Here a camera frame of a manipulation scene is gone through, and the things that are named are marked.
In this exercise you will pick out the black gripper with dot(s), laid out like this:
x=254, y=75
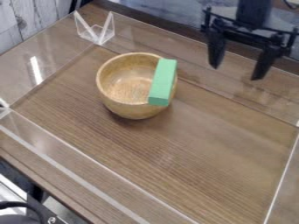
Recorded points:
x=252, y=24

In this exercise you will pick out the green rectangular block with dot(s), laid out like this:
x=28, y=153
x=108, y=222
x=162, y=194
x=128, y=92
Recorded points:
x=160, y=90

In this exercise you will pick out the wooden bowl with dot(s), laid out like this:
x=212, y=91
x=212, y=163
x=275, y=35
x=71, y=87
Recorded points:
x=124, y=80

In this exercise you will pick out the clear acrylic tray walls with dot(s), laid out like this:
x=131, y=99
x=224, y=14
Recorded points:
x=215, y=161

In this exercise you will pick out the clear acrylic corner bracket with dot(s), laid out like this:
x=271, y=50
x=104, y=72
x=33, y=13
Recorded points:
x=96, y=34

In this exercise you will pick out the black metal table bracket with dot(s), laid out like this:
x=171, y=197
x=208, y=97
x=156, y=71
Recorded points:
x=50, y=216

